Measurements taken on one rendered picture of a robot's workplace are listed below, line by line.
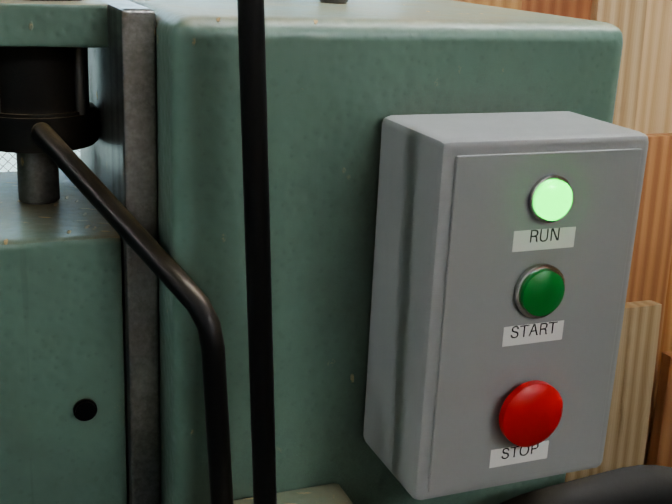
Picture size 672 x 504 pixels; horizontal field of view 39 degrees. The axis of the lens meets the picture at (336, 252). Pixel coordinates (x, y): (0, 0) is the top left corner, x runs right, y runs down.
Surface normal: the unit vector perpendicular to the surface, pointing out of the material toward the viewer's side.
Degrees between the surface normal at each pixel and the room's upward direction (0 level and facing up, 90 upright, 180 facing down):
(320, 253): 90
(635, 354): 87
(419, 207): 90
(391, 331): 90
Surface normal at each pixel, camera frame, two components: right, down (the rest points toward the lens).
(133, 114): 0.37, 0.29
